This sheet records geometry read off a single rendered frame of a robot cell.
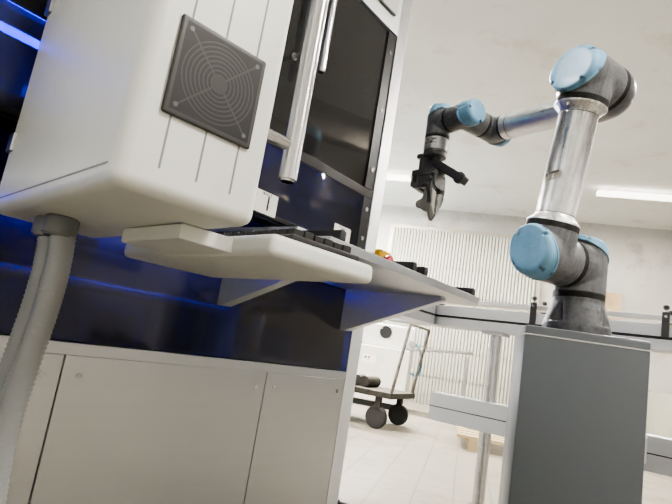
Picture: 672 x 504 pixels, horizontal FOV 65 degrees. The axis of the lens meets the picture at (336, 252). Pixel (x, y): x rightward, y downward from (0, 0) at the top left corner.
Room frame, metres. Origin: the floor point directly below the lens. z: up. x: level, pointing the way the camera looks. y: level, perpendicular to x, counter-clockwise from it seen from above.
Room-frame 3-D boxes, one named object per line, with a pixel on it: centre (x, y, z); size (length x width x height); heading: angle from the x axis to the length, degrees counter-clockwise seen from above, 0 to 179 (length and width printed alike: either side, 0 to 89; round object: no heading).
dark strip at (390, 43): (1.73, -0.08, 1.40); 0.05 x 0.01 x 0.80; 140
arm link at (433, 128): (1.54, -0.25, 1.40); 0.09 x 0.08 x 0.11; 32
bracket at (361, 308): (1.60, -0.19, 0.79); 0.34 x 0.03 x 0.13; 50
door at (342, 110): (1.59, 0.05, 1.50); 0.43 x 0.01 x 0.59; 140
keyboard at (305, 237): (0.91, 0.15, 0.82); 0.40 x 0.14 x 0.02; 44
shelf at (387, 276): (1.42, -0.02, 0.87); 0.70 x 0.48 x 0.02; 140
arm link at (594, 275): (1.25, -0.58, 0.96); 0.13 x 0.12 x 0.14; 122
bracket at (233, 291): (1.22, 0.13, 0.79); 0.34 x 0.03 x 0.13; 50
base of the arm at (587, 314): (1.25, -0.59, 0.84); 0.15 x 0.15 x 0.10
